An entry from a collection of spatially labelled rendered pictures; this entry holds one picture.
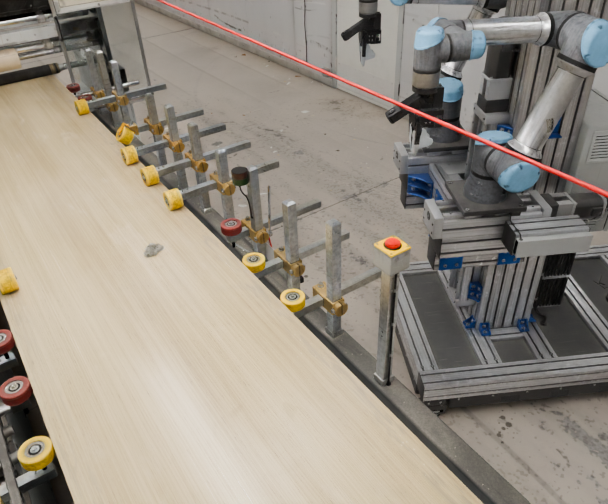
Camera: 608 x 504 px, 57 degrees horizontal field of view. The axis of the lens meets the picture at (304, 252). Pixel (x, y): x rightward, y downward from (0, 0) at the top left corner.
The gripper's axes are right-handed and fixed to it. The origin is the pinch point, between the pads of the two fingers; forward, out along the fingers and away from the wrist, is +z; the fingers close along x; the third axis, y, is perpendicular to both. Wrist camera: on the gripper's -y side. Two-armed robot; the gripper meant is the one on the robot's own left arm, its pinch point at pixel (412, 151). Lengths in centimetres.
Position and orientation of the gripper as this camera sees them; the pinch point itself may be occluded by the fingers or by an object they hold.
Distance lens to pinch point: 174.9
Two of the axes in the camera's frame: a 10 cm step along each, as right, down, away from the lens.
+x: -1.0, -5.8, 8.1
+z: 0.4, 8.1, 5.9
